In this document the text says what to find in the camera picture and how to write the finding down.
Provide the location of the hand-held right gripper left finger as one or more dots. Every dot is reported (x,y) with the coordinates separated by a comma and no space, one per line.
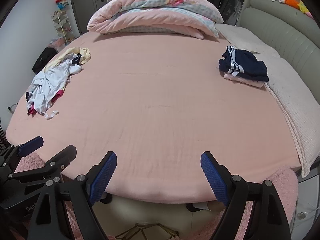
(102,177)

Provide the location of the orange carrot plush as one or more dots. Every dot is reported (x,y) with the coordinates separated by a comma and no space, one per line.
(292,1)

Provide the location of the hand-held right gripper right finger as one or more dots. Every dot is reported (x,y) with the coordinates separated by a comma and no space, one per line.
(215,177)

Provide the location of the pink fluffy rug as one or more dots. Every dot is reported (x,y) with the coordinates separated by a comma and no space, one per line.
(285,192)

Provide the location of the white garment with black trim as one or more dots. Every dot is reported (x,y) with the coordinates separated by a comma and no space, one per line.
(75,68)

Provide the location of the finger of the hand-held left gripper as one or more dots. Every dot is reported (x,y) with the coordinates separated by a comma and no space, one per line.
(63,158)
(31,145)

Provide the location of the magenta garment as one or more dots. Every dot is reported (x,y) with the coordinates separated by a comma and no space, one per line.
(58,95)

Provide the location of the grey padded headboard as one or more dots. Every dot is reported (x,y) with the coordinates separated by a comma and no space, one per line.
(287,37)

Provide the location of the grey door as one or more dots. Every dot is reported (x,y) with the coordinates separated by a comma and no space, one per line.
(85,5)

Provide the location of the white shelf rack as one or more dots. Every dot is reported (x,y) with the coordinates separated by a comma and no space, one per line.
(61,27)

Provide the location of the light blue shirt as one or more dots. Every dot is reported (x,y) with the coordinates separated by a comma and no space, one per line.
(50,80)

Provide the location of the folded pink quilt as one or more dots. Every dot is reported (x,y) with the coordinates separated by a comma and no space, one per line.
(150,12)

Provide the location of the black bag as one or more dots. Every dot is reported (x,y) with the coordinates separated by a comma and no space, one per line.
(43,58)

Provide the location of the dark hanging clothes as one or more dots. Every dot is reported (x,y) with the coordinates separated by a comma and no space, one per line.
(230,5)

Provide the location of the folded navy striped shorts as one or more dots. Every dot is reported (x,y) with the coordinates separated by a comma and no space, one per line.
(250,63)

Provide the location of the pile of yellow white clothes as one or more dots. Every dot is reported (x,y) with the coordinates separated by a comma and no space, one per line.
(85,53)

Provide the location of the cream pillow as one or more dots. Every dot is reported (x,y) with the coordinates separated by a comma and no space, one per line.
(240,37)

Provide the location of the yellow plush toy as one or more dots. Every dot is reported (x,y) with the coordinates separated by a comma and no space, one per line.
(306,8)

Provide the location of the folded pink garment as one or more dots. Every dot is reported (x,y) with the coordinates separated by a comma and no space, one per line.
(246,82)

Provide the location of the cream waffle blanket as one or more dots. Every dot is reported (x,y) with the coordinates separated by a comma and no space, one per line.
(295,110)

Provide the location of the red and blue doll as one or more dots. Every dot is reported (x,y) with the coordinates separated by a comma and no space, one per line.
(61,2)

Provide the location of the white nightstand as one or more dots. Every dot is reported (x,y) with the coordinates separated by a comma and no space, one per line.
(307,205)

